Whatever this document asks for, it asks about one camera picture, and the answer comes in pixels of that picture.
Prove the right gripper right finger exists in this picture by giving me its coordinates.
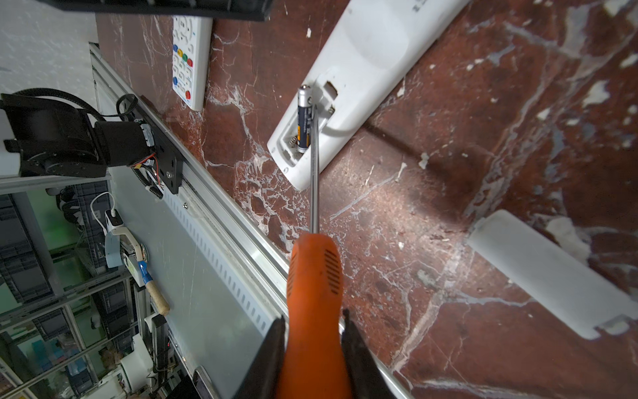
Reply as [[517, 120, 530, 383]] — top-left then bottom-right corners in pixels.
[[341, 309, 394, 399]]

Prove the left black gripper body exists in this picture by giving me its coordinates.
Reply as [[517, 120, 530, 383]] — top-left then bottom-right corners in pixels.
[[43, 0, 273, 22]]

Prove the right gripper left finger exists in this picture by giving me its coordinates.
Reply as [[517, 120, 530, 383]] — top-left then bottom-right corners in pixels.
[[234, 316, 286, 399]]

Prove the orange handled screwdriver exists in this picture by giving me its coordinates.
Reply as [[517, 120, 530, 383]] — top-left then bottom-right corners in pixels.
[[275, 108, 352, 398]]

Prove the white remote control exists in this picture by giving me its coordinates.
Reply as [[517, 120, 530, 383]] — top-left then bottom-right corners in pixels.
[[266, 0, 472, 193]]

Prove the white battery cover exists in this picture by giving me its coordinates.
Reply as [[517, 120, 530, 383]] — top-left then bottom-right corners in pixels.
[[468, 209, 637, 340]]

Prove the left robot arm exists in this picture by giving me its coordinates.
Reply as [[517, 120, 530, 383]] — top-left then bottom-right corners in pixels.
[[1, 1, 272, 198]]

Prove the white remote with coloured buttons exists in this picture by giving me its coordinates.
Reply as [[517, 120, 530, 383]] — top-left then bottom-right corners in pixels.
[[171, 16, 213, 111]]

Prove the wooden handled tool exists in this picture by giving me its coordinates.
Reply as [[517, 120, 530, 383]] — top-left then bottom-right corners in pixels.
[[105, 208, 170, 316]]

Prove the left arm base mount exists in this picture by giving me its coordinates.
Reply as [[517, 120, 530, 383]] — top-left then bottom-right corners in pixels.
[[94, 94, 184, 195]]

